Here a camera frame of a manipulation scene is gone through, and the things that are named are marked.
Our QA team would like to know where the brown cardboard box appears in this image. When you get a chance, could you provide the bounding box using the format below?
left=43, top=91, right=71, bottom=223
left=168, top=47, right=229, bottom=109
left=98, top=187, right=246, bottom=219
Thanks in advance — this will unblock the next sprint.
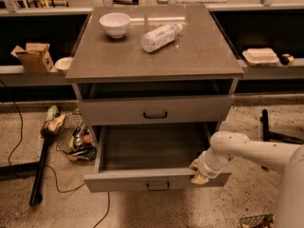
left=10, top=43, right=53, bottom=73

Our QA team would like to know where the wire basket with utensils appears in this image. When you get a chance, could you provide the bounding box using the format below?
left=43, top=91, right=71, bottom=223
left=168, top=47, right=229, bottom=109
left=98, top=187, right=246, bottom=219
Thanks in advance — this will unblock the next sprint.
left=56, top=113, right=97, bottom=162

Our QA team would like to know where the grey top drawer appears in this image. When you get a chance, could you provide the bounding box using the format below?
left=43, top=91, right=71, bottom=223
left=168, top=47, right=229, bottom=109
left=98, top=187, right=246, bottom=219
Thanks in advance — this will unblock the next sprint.
left=78, top=96, right=233, bottom=125

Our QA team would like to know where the grey drawer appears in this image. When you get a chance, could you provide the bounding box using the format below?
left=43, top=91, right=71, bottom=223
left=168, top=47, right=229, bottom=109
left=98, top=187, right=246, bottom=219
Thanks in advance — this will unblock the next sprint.
left=83, top=123, right=232, bottom=194
left=78, top=96, right=233, bottom=125

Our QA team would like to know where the white foam food container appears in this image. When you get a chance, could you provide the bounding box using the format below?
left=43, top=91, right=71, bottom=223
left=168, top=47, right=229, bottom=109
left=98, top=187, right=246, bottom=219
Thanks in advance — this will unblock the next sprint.
left=242, top=47, right=279, bottom=65

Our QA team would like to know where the green chip bag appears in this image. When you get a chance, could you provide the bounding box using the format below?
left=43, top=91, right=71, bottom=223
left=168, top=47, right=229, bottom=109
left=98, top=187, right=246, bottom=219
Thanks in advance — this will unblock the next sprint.
left=46, top=105, right=60, bottom=122

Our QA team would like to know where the white bowl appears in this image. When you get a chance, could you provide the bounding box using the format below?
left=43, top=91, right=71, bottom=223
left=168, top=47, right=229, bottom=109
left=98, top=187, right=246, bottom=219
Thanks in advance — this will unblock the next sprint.
left=99, top=12, right=131, bottom=39

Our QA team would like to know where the black power cable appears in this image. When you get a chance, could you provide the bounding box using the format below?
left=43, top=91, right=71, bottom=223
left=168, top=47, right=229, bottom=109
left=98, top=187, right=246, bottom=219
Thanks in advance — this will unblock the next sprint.
left=0, top=78, right=111, bottom=228

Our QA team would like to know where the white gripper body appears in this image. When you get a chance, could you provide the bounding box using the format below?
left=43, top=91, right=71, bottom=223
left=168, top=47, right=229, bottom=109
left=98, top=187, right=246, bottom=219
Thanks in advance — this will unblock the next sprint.
left=198, top=149, right=235, bottom=179

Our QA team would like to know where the black table leg right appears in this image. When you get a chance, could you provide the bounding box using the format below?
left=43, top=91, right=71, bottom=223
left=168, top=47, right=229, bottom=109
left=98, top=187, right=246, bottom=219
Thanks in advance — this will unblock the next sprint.
left=260, top=109, right=304, bottom=146

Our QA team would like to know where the clear plastic bottle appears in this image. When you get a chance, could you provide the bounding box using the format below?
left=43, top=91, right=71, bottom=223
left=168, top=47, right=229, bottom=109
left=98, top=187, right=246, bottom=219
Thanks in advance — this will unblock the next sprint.
left=141, top=24, right=182, bottom=52

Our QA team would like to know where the grey drawer cabinet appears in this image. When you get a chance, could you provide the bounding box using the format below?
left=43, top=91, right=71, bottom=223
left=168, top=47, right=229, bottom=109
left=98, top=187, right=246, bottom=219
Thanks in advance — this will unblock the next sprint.
left=65, top=5, right=245, bottom=131

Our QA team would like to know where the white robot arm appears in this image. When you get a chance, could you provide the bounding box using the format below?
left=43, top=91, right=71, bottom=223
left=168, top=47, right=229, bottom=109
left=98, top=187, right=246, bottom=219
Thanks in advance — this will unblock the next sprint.
left=190, top=131, right=304, bottom=228

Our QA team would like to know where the tan crumpled bag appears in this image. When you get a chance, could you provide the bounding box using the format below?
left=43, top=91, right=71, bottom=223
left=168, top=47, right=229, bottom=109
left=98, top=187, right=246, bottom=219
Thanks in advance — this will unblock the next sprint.
left=40, top=115, right=66, bottom=137

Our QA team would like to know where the wire basket bottom right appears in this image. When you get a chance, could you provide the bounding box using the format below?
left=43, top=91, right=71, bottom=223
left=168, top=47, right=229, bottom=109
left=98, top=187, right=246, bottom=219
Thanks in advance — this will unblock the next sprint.
left=238, top=214, right=275, bottom=228

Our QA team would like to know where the black table leg left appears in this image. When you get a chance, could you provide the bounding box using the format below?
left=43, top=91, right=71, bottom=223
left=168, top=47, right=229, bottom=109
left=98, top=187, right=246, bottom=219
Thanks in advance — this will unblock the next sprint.
left=0, top=136, right=54, bottom=207

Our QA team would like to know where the black table leg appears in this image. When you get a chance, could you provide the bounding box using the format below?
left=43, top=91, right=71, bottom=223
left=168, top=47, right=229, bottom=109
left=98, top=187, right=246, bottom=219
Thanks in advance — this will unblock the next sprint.
left=260, top=109, right=304, bottom=146
left=0, top=136, right=54, bottom=207

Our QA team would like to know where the small dark round object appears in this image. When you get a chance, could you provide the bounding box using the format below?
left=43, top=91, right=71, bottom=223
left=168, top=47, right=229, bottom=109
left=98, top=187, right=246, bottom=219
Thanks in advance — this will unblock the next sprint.
left=279, top=53, right=295, bottom=66

